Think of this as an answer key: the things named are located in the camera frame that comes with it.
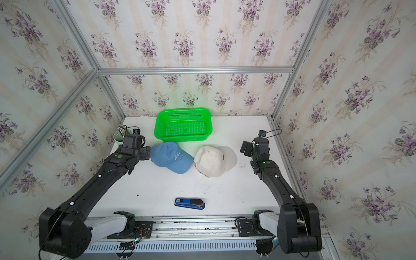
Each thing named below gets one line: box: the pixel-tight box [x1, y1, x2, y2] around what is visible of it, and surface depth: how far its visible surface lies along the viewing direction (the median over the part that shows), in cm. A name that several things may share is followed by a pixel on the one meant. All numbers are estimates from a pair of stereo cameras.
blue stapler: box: [174, 197, 206, 211], surface depth 81 cm
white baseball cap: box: [193, 145, 238, 178], surface depth 89 cm
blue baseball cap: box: [150, 141, 195, 175], surface depth 92 cm
